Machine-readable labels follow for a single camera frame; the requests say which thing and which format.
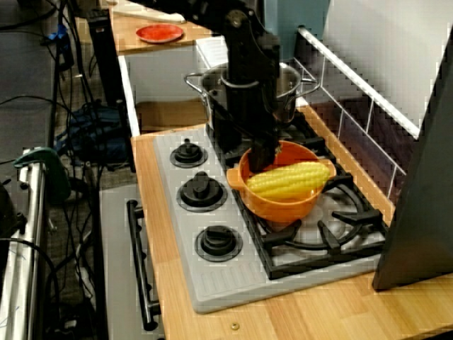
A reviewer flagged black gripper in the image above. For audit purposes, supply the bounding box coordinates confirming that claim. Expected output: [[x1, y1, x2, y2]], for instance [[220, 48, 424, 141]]
[[212, 79, 283, 173]]

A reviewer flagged yellow plastic corn cob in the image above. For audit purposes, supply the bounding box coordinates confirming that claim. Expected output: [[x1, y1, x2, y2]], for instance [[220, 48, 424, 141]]
[[246, 161, 331, 200]]

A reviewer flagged orange plastic pot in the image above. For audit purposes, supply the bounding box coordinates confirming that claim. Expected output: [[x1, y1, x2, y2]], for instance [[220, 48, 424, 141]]
[[226, 140, 338, 224]]

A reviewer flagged black burner grate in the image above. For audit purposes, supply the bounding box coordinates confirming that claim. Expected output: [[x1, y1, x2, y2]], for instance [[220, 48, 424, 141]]
[[204, 111, 339, 178], [229, 166, 390, 281]]

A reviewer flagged stainless steel pot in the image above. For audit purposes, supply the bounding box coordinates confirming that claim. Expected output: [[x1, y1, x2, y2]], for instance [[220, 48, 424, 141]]
[[183, 62, 321, 137]]

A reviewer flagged black stove knob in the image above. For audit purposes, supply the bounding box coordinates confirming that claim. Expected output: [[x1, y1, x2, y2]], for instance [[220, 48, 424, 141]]
[[176, 171, 228, 213], [193, 225, 244, 263], [168, 137, 209, 168]]

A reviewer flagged brown cardboard sheet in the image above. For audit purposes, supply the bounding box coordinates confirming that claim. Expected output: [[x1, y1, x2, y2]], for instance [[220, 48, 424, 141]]
[[136, 101, 210, 134]]

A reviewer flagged dark tile backsplash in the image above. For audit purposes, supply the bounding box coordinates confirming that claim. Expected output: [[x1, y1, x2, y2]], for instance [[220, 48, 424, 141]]
[[293, 56, 418, 206]]

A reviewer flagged white toy sink basin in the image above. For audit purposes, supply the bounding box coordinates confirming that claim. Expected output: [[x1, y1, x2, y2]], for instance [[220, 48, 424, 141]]
[[118, 35, 309, 137]]

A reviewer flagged grey toy stove panel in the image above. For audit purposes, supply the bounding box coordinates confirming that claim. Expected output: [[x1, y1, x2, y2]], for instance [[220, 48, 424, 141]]
[[152, 120, 389, 315]]

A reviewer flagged teal toy microwave box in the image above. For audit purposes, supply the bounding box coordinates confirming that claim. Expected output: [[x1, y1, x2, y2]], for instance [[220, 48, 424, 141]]
[[261, 0, 332, 61]]

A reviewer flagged red plate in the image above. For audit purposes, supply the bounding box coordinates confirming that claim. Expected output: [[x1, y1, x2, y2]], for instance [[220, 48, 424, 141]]
[[135, 23, 185, 44]]

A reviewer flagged black-edged slanted side panel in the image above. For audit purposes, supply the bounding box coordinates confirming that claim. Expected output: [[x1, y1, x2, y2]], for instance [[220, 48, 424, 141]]
[[371, 35, 453, 291]]

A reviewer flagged blue backpack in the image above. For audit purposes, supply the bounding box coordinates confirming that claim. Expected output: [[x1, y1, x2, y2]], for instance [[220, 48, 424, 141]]
[[55, 102, 132, 164]]

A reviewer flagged toy oven door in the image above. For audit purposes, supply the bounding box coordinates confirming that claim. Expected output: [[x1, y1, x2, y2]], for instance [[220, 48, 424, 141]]
[[98, 183, 167, 340]]

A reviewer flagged white cutting board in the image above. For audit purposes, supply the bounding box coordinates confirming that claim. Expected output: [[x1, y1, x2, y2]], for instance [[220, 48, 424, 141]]
[[112, 8, 187, 25]]

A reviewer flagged green clamp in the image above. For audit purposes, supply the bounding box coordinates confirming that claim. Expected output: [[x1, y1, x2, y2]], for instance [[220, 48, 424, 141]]
[[13, 147, 71, 205]]

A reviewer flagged blue tape piece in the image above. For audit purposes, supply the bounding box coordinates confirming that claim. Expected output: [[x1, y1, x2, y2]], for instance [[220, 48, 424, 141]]
[[47, 24, 68, 40]]

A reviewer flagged black oven door handle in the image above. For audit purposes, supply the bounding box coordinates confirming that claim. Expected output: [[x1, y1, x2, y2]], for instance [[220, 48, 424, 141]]
[[125, 199, 162, 332]]

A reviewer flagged black upright post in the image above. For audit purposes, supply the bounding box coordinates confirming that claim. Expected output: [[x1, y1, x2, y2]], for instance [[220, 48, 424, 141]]
[[87, 8, 125, 107]]

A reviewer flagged aluminium frame rail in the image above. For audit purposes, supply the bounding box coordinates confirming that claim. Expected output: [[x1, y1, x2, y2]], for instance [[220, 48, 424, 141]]
[[0, 148, 49, 340]]

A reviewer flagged black device on rail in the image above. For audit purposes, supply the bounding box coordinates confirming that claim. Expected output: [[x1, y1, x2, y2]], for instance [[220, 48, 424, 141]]
[[0, 178, 28, 239]]

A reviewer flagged black cable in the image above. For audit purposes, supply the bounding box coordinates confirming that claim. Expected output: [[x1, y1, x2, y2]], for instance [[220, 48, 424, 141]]
[[0, 237, 62, 340]]

